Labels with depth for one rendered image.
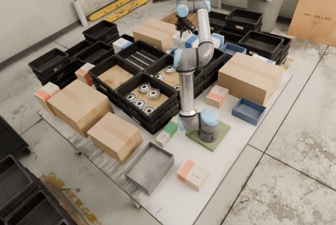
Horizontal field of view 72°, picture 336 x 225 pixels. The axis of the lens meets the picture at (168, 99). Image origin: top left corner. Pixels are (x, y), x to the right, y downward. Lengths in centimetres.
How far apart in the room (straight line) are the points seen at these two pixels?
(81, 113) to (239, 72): 123
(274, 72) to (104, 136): 133
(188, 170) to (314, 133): 167
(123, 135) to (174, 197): 51
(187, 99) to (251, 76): 63
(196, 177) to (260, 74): 92
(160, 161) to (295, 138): 159
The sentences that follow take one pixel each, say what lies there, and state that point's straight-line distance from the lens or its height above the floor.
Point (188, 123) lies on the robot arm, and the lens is 150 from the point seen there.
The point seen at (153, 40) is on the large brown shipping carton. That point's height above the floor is 87.
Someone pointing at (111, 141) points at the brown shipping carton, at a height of 86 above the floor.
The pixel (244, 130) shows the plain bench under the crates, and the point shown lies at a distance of 178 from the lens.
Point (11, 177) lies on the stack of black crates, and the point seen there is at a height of 49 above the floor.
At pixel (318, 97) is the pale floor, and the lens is 320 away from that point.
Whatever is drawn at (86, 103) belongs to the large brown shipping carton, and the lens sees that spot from 187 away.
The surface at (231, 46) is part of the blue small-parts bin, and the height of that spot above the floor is 81.
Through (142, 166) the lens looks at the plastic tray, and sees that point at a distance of 158.
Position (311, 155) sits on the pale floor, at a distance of 266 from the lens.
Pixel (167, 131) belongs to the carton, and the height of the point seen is 76.
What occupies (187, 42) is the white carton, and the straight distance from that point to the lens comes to 180.
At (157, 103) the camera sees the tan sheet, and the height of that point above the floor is 83.
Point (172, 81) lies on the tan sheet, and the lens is 193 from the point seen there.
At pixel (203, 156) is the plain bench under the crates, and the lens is 163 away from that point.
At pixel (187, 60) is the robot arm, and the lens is 136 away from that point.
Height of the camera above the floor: 212
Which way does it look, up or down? 46 degrees down
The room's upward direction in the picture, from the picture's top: 9 degrees counter-clockwise
